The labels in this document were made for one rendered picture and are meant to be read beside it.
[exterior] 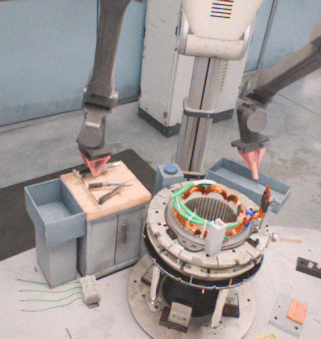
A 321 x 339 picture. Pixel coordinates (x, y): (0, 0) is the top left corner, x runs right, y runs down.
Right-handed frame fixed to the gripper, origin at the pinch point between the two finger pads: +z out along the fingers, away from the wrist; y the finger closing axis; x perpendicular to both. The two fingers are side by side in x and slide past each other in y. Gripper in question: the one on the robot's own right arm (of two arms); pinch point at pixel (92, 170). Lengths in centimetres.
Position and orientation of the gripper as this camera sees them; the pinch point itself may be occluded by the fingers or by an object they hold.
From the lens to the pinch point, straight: 126.0
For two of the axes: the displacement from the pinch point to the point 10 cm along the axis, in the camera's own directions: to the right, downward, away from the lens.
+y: 5.5, 5.3, -6.5
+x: 8.2, -2.3, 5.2
